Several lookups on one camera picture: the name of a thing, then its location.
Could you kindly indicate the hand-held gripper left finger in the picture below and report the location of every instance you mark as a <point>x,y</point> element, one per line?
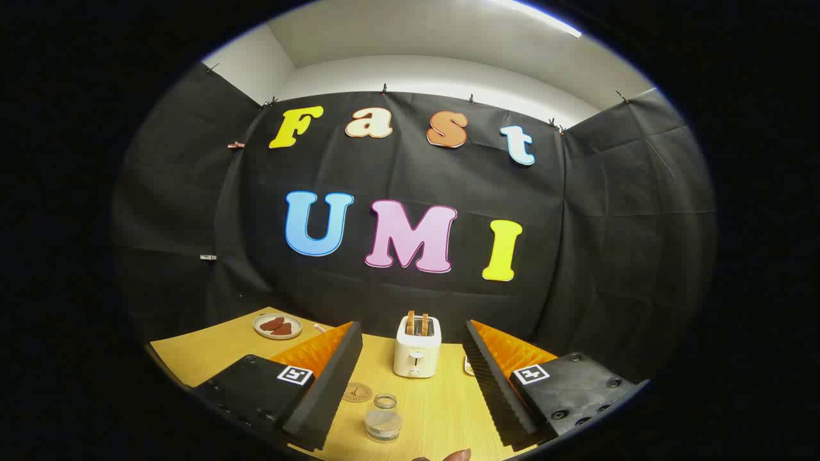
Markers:
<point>327,384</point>

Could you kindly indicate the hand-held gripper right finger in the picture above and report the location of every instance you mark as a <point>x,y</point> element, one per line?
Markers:
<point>493,384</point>

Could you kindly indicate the round wooden coaster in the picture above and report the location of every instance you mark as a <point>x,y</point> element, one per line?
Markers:
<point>359,392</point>

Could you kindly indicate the clear plastic bottle green label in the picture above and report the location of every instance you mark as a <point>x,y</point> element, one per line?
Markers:
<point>383,419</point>

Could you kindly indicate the white divided snack tray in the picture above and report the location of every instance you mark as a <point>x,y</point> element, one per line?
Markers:
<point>468,366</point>

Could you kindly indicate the wooden table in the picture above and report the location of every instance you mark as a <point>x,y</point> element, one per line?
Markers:
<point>442,403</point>

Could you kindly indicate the brown food piece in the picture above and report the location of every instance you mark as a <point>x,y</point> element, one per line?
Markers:
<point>282,329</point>
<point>272,324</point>

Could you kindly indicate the white toaster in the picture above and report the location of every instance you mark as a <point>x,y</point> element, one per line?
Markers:
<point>416,355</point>

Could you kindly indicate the small white plate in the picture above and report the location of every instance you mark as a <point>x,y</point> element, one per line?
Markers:
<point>259,330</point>

